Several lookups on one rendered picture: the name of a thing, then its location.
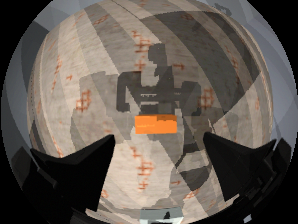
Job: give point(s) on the orange block with dark square face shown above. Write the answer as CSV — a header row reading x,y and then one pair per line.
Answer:
x,y
150,124

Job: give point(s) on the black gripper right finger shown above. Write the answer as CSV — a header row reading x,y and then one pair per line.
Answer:
x,y
234,163

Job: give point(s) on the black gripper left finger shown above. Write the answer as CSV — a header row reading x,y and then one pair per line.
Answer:
x,y
84,172

